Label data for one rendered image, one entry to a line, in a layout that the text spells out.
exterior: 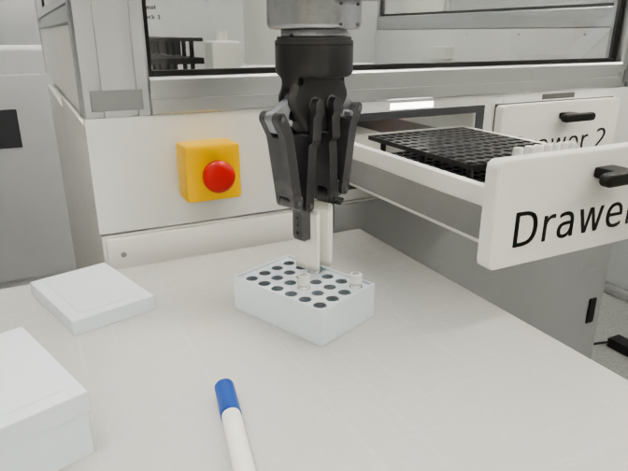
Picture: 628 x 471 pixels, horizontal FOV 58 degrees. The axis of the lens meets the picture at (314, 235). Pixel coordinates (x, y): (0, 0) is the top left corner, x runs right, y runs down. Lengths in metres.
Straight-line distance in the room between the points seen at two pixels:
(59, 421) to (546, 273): 0.99
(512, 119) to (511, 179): 0.45
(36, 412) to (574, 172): 0.52
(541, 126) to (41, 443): 0.89
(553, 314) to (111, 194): 0.92
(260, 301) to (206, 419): 0.16
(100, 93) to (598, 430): 0.61
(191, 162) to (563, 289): 0.85
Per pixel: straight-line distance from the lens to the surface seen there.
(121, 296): 0.64
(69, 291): 0.67
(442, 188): 0.65
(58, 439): 0.44
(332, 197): 0.60
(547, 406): 0.51
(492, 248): 0.58
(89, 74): 0.73
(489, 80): 1.00
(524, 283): 1.19
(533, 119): 1.05
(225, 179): 0.70
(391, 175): 0.73
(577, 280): 1.31
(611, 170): 0.64
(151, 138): 0.74
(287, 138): 0.53
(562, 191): 0.63
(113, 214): 0.76
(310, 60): 0.53
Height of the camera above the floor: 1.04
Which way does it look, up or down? 20 degrees down
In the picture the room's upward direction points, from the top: straight up
